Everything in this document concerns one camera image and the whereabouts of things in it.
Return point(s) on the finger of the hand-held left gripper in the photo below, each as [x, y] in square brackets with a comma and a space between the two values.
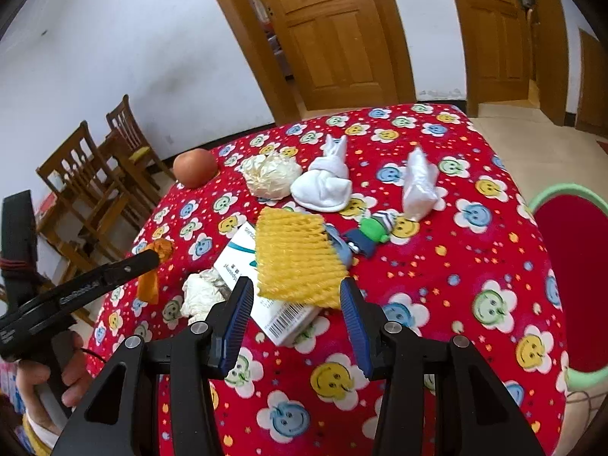
[133, 268]

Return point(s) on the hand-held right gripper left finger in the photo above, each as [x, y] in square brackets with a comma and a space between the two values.
[236, 327]

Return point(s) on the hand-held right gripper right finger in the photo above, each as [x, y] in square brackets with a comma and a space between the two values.
[355, 327]

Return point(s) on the clear orange snack bag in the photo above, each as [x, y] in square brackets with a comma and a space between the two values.
[149, 289]

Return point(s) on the white tissue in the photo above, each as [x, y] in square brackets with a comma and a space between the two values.
[202, 294]

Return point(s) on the white cardboard medicine box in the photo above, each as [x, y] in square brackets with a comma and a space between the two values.
[289, 325]

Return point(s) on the yellow foam fruit net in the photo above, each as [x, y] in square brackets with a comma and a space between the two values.
[294, 256]

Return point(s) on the green and blue plush toy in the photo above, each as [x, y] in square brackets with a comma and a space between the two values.
[375, 228]

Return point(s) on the white plastic bag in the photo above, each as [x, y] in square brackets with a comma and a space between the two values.
[418, 185]

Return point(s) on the cream plastic bag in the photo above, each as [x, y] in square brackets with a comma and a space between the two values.
[270, 175]

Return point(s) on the red round stool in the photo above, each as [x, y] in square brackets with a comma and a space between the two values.
[574, 247]

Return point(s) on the person's left hand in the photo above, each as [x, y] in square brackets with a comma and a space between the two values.
[78, 370]

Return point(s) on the wooden slat-back chair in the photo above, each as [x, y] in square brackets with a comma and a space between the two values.
[123, 118]
[71, 161]

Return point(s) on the red smiley flower tablecloth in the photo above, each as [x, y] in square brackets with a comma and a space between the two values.
[451, 266]

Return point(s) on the reddish round apple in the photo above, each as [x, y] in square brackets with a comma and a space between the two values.
[194, 167]

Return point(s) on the white plush rabbit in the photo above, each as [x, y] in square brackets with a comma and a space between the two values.
[320, 185]

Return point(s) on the wooden panel door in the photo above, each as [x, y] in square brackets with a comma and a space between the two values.
[489, 33]
[327, 33]

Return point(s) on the narrow wooden door panel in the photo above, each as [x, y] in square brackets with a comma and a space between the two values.
[593, 80]

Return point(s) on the wooden door frame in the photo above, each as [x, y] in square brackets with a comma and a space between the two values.
[242, 33]
[551, 57]

